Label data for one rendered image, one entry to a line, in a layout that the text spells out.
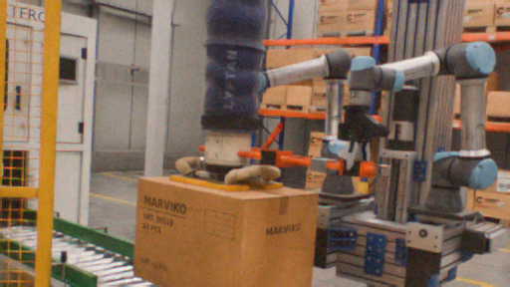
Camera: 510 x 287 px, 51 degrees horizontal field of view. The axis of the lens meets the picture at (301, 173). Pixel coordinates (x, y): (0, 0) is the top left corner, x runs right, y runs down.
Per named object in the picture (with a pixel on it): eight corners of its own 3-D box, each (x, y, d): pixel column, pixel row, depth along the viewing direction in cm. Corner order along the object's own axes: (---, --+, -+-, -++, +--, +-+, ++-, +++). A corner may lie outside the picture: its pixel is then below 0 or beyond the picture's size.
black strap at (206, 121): (187, 124, 204) (188, 114, 204) (231, 127, 222) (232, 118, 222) (228, 128, 190) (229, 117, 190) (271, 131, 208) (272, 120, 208)
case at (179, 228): (132, 276, 212) (136, 177, 208) (208, 261, 243) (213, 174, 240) (238, 318, 175) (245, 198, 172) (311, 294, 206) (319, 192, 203)
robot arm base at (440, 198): (431, 204, 223) (434, 181, 222) (467, 210, 215) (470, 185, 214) (417, 207, 210) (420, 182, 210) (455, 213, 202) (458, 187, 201)
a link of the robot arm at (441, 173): (445, 182, 220) (448, 150, 219) (470, 187, 208) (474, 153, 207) (423, 182, 214) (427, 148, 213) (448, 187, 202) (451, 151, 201)
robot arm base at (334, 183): (332, 189, 251) (333, 168, 250) (360, 193, 242) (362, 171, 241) (314, 190, 238) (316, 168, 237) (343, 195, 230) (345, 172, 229)
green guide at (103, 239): (23, 219, 352) (24, 206, 351) (39, 218, 360) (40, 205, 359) (179, 276, 255) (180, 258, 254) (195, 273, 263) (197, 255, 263)
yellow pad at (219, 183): (168, 180, 207) (169, 167, 207) (189, 179, 215) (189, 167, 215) (229, 192, 186) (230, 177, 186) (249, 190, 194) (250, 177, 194)
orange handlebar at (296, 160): (178, 149, 221) (178, 142, 221) (230, 150, 245) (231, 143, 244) (368, 175, 164) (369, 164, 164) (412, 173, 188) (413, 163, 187)
